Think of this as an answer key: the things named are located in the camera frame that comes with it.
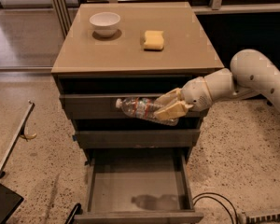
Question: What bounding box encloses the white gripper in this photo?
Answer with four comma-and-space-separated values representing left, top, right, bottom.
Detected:
154, 77, 213, 120

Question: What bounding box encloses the clear plastic water bottle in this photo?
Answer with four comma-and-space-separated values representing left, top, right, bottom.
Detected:
116, 97, 178, 126

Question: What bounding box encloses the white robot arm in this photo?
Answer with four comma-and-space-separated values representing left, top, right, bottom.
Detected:
154, 49, 280, 120

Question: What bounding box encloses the grey middle drawer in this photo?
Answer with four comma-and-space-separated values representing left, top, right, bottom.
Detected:
75, 129, 200, 149

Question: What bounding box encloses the tan three-drawer cabinet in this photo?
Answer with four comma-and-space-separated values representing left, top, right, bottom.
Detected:
50, 1, 225, 162

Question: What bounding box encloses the grey open bottom drawer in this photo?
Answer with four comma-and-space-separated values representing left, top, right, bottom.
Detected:
74, 148, 203, 224

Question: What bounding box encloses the grey top drawer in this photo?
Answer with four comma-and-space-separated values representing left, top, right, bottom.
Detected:
59, 92, 209, 120

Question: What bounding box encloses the yellow sponge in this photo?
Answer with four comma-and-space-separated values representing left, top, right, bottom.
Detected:
144, 31, 164, 50

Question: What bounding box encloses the white ceramic bowl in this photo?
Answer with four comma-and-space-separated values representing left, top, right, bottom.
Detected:
90, 12, 120, 37

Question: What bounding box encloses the white power strip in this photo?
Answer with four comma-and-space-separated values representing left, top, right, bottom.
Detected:
238, 208, 280, 224

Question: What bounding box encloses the grey metal bar with hook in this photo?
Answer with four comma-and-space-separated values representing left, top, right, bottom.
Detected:
0, 101, 37, 175

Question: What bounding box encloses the black box at lower left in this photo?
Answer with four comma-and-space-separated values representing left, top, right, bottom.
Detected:
0, 184, 23, 224

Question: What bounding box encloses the black cable on floor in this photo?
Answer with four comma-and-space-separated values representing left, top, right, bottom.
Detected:
191, 191, 239, 224

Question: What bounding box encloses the black handle near drawer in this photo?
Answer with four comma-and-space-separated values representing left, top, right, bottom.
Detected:
64, 203, 82, 224

